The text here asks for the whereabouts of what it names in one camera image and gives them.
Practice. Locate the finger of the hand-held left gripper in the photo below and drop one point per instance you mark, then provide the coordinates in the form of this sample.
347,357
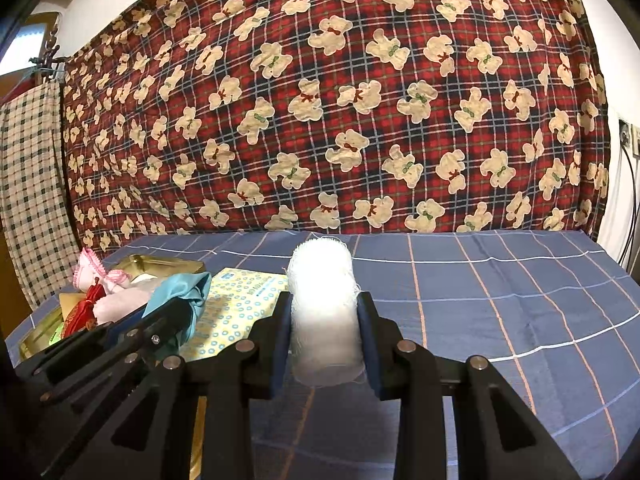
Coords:
125,325
100,372

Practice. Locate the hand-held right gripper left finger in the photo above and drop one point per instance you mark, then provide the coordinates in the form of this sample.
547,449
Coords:
281,350

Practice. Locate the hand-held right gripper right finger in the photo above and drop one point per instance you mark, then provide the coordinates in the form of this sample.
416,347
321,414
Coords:
371,355

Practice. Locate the pink fluffy puff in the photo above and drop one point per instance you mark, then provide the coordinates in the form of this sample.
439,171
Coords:
125,302

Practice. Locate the red embroidered pouch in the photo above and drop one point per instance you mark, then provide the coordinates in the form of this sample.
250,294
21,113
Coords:
85,310

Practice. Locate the white gauze roll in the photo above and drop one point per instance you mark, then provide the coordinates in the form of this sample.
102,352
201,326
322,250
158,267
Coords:
325,310

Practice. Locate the white towel with pink trim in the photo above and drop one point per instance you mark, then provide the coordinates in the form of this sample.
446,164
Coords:
92,270

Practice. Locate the gold rectangular tin box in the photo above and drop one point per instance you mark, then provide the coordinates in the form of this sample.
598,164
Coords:
150,262

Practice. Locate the teal satin cloth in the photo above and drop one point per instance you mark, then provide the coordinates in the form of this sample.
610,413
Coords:
185,290

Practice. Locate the yellow dotted tissue box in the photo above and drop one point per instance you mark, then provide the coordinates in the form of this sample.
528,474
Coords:
235,310

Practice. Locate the blue plaid tablecloth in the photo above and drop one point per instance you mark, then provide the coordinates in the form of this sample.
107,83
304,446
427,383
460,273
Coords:
500,310

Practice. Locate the beige green checked cloth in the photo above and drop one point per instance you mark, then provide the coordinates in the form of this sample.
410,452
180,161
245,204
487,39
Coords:
30,185

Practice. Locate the red plaid teddy-bear blanket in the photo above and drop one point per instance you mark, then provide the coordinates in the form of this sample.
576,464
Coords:
350,110

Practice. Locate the metal hanger clips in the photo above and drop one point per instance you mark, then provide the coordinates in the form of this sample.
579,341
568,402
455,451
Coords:
47,57

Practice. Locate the window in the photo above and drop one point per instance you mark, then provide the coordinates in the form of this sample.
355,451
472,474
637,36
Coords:
27,42

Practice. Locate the white wall socket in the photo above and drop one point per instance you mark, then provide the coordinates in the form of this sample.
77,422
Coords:
624,131
635,140

